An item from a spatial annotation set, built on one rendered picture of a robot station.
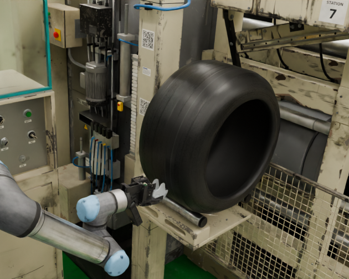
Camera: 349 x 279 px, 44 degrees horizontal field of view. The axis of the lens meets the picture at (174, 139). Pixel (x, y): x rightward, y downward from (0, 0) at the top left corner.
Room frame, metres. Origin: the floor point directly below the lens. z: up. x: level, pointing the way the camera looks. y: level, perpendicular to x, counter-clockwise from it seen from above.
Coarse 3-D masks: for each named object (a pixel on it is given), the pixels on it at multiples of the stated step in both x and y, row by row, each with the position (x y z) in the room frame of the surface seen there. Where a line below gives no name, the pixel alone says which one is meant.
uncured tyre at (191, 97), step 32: (192, 64) 1.56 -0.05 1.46; (224, 64) 1.57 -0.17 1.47; (160, 96) 1.45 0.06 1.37; (192, 96) 1.38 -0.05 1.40; (224, 96) 1.37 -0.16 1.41; (256, 96) 1.47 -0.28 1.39; (160, 128) 1.36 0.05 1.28; (192, 128) 1.30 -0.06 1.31; (224, 128) 1.80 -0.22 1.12; (256, 128) 1.73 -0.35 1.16; (160, 160) 1.33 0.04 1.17; (192, 160) 1.27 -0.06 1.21; (224, 160) 1.74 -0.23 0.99; (256, 160) 1.66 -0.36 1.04; (192, 192) 1.29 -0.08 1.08; (224, 192) 1.57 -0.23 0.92
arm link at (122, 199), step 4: (112, 192) 1.17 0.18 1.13; (116, 192) 1.18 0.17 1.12; (120, 192) 1.18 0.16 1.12; (124, 192) 1.20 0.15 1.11; (116, 196) 1.16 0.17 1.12; (120, 196) 1.17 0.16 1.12; (124, 196) 1.18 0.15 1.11; (120, 200) 1.16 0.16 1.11; (124, 200) 1.17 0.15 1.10; (120, 204) 1.15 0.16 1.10; (124, 204) 1.16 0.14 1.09; (120, 208) 1.15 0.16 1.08; (124, 208) 1.16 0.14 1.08; (116, 212) 1.15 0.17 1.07
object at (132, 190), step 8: (128, 184) 1.22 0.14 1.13; (136, 184) 1.24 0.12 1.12; (144, 184) 1.25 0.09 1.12; (152, 184) 1.25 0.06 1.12; (128, 192) 1.20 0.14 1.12; (136, 192) 1.22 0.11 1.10; (144, 192) 1.22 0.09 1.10; (152, 192) 1.26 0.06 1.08; (128, 200) 1.18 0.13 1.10; (136, 200) 1.22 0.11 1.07; (144, 200) 1.22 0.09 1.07; (128, 208) 1.18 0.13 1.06
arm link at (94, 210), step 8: (104, 192) 1.17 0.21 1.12; (80, 200) 1.11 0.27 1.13; (88, 200) 1.10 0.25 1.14; (96, 200) 1.11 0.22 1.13; (104, 200) 1.12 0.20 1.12; (112, 200) 1.14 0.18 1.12; (80, 208) 1.10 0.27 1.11; (88, 208) 1.08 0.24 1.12; (96, 208) 1.09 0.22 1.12; (104, 208) 1.11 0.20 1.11; (112, 208) 1.13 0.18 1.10; (80, 216) 1.09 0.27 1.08; (88, 216) 1.07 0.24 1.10; (96, 216) 1.09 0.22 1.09; (104, 216) 1.11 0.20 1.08; (96, 224) 1.09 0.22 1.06
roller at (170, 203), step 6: (168, 198) 1.49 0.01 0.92; (168, 204) 1.47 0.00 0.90; (174, 204) 1.46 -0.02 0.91; (180, 204) 1.45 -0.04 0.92; (174, 210) 1.45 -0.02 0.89; (180, 210) 1.43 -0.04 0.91; (186, 210) 1.41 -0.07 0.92; (186, 216) 1.40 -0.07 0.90; (192, 216) 1.38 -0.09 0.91; (198, 216) 1.37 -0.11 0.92; (204, 216) 1.38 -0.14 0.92; (192, 222) 1.38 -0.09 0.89; (198, 222) 1.36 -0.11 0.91; (204, 222) 1.37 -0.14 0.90
